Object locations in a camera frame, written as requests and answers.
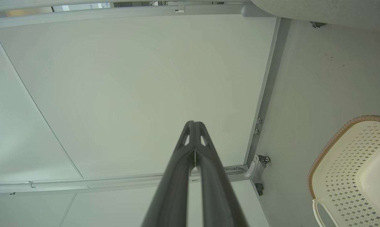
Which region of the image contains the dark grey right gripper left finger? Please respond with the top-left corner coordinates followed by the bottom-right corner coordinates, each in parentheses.
top-left (141, 120), bottom-right (196, 227)

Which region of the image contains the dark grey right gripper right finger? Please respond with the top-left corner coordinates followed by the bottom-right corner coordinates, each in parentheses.
top-left (195, 121), bottom-right (249, 227)

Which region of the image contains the cream perforated laundry basket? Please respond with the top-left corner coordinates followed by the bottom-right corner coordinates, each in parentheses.
top-left (307, 115), bottom-right (380, 227)

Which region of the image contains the white partition panel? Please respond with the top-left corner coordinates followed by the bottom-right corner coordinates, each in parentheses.
top-left (0, 14), bottom-right (282, 186)
top-left (0, 181), bottom-right (270, 227)

